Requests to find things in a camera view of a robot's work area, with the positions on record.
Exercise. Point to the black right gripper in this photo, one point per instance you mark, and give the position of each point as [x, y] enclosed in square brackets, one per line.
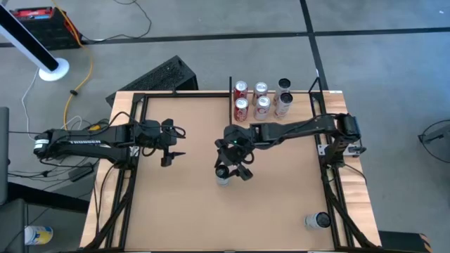
[235, 147]

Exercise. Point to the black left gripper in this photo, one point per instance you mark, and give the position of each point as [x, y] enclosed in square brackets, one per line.
[154, 133]

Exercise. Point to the white slim energy drink can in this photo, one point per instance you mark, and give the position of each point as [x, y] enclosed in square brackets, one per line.
[283, 84]
[223, 177]
[283, 109]
[313, 221]

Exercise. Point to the red cola can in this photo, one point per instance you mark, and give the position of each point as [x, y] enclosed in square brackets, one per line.
[240, 91]
[241, 112]

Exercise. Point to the silver diet cola can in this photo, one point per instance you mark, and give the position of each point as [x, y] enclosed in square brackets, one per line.
[262, 110]
[259, 89]

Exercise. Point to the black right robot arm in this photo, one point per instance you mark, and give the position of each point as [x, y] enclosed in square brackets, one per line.
[299, 128]

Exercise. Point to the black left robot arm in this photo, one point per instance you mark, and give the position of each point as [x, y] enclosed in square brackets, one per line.
[88, 142]

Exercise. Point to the wooden shelf board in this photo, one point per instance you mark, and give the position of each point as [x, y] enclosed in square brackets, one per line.
[302, 105]

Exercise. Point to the tan table mat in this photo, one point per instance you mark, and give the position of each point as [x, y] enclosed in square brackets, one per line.
[197, 211]

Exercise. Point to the black perforated computer case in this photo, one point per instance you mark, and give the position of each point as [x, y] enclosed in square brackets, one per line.
[165, 75]

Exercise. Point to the yellow plug connector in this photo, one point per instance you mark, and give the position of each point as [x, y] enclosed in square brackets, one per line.
[93, 127]

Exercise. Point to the black power adapter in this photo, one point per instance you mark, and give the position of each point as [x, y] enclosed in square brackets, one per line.
[81, 173]

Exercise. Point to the black floor beam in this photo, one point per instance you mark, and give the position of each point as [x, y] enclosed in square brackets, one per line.
[42, 198]

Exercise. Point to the white yellow canister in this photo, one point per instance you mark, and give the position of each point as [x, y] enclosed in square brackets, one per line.
[38, 234]

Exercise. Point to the black crate red lid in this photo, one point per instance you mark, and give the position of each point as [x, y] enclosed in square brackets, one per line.
[45, 31]

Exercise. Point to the black upright panel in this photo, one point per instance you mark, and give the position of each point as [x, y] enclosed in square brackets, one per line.
[3, 158]

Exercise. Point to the black box orange stripes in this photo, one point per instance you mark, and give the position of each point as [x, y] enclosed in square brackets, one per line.
[400, 242]

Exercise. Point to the black white pole stand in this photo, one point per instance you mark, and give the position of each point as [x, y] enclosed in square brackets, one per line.
[21, 35]

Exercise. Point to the black aluminium table frame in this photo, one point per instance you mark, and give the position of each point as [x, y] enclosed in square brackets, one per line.
[197, 95]

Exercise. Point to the black metal shelf frame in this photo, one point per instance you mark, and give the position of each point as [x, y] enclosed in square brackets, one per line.
[230, 105]

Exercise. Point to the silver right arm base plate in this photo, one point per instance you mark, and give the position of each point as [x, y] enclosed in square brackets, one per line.
[321, 149]

